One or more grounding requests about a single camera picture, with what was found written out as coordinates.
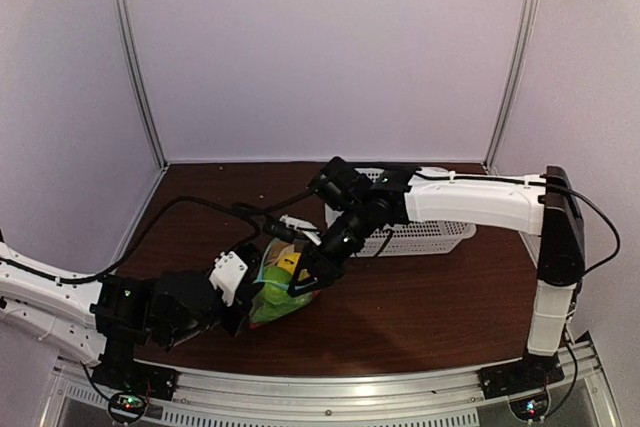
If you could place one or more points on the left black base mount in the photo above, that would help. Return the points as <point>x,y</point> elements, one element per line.
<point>139,378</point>

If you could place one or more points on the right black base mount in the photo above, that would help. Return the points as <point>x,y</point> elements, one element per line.
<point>532,371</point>

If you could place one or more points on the right aluminium frame post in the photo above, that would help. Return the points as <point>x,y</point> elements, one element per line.
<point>527,18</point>

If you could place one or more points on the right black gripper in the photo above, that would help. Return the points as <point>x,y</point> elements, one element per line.
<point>322,266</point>

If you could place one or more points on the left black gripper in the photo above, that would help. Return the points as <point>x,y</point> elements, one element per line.
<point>242,297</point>

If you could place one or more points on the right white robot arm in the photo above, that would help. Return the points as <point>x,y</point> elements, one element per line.
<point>537,205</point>

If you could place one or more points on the left aluminium frame post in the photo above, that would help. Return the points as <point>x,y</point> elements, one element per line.
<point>137,82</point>

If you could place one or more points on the right round circuit board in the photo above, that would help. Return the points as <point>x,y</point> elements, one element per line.
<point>530,408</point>

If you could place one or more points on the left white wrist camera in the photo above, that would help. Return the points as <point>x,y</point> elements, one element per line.
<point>227,274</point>

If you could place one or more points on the green toy apple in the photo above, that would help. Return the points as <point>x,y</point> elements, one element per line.
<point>273,301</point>

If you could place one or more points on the white perforated plastic basket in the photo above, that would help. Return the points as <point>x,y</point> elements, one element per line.
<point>416,238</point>

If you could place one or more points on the aluminium frame post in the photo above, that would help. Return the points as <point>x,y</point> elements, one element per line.
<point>137,82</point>
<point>527,18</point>

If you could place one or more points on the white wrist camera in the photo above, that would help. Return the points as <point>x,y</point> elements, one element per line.
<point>288,229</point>
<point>227,274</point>

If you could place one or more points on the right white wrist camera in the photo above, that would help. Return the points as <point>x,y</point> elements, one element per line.
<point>288,229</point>

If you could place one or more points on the round circuit board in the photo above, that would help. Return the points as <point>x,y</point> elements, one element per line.
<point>126,407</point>
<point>530,408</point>

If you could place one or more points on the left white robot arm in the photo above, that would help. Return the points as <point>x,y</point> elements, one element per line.
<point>101,319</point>

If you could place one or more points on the yellow toy lemon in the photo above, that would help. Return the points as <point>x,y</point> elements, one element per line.
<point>288,262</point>

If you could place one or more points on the clear zip top bag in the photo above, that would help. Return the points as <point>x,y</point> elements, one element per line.
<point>275,249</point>

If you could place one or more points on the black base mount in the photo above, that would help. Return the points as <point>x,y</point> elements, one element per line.
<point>139,378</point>
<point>532,371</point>

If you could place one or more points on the left round circuit board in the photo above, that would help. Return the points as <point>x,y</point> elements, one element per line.
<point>126,407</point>

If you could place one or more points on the front aluminium rail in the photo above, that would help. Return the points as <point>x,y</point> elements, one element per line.
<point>451,397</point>

